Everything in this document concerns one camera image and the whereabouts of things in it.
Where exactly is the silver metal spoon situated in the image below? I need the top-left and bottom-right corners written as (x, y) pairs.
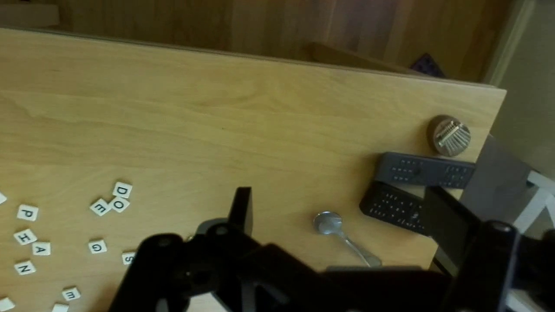
top-left (313, 211), bottom-right (382, 267)

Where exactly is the grey remote control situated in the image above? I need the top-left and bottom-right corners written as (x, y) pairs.
top-left (375, 152), bottom-right (476, 189)

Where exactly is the white frame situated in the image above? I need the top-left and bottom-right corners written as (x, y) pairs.
top-left (512, 171), bottom-right (555, 235)

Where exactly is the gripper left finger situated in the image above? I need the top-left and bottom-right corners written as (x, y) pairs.
top-left (108, 186), bottom-right (332, 312)

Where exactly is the round wooden thumb piano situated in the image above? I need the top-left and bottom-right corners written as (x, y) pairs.
top-left (427, 114), bottom-right (472, 157)

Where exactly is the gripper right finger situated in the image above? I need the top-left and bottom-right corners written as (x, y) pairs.
top-left (423, 186), bottom-right (555, 312)

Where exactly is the black remote control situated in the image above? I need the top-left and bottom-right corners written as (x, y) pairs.
top-left (359, 181), bottom-right (428, 235)

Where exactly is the grey board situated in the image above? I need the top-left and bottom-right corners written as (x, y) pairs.
top-left (459, 134), bottom-right (532, 227)

